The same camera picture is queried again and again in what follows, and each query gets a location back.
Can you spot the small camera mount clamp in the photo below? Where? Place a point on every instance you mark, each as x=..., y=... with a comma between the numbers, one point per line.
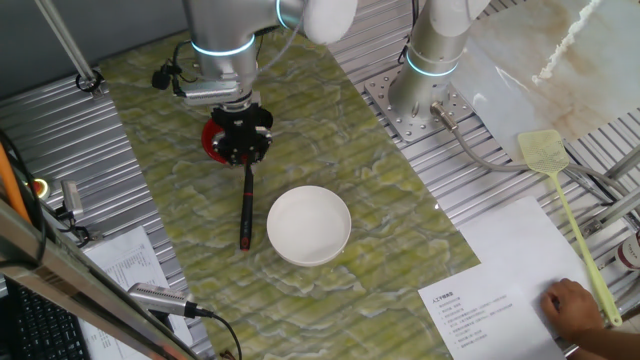
x=75, y=227

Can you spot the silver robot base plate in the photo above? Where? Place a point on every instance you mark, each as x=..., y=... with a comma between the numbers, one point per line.
x=380, y=95

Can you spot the black ladle with red tip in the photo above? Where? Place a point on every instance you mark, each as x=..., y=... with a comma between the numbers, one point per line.
x=246, y=210

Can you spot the person's bare forearm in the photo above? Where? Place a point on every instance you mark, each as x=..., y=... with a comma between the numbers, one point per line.
x=607, y=345

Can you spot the black keyboard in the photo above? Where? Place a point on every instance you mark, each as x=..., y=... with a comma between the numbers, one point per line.
x=45, y=330

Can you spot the beige marble pattern sheet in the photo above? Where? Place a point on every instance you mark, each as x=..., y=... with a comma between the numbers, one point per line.
x=590, y=90

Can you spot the blank white paper sheet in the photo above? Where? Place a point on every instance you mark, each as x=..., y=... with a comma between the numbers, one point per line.
x=525, y=240

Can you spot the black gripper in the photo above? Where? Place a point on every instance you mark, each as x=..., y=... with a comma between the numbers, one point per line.
x=242, y=125

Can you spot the yellow-green fly swatter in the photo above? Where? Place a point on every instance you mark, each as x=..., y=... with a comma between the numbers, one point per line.
x=542, y=150

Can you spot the black rod base clamp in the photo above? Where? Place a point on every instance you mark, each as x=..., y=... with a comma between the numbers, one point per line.
x=90, y=82

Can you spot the silver finned camera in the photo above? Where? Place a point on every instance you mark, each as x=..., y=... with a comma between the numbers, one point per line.
x=160, y=298

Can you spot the aluminium profile bar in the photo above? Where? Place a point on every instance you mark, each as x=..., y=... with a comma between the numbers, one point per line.
x=622, y=165
x=610, y=212

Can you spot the small grey camera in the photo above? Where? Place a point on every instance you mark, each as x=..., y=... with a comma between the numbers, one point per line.
x=72, y=197

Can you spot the green marble pattern mat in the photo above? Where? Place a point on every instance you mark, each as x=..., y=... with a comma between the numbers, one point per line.
x=225, y=280

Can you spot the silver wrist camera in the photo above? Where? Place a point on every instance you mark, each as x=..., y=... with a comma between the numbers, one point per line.
x=210, y=92

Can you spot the paper with short text list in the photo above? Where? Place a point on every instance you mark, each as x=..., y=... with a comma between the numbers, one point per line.
x=480, y=325

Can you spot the thin metal rod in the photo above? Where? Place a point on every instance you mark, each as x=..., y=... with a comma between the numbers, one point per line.
x=65, y=40

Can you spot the red white can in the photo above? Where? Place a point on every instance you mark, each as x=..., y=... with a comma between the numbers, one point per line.
x=629, y=252

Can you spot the orange pole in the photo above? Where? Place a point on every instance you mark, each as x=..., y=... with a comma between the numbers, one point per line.
x=10, y=185

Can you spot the person's bare hand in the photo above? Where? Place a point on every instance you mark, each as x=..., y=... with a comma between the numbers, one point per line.
x=572, y=310

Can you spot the aluminium frame bar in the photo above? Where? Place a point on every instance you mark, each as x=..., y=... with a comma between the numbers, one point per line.
x=50, y=260

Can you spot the white bowl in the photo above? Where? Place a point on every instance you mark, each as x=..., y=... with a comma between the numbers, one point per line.
x=310, y=230

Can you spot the paper with dense printed table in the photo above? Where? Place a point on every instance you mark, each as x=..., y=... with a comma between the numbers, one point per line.
x=125, y=260

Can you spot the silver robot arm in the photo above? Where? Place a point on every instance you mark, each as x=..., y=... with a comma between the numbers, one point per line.
x=225, y=30

